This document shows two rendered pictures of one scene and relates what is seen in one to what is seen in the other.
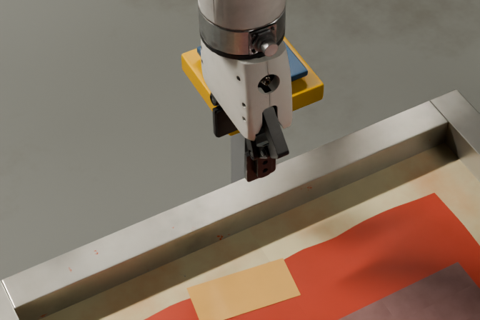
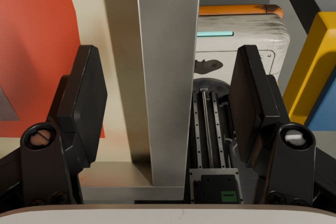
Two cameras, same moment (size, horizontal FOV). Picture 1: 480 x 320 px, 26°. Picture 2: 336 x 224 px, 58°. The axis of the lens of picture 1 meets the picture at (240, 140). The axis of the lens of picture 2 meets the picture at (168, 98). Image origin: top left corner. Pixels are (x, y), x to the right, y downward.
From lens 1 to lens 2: 0.94 m
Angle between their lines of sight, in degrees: 43
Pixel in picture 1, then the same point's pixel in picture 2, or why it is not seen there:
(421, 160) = (144, 144)
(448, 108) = (166, 191)
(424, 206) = not seen: hidden behind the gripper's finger
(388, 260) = (34, 79)
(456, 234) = not seen: hidden behind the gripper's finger
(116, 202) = not seen: outside the picture
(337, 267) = (35, 33)
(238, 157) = not seen: outside the picture
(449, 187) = (105, 147)
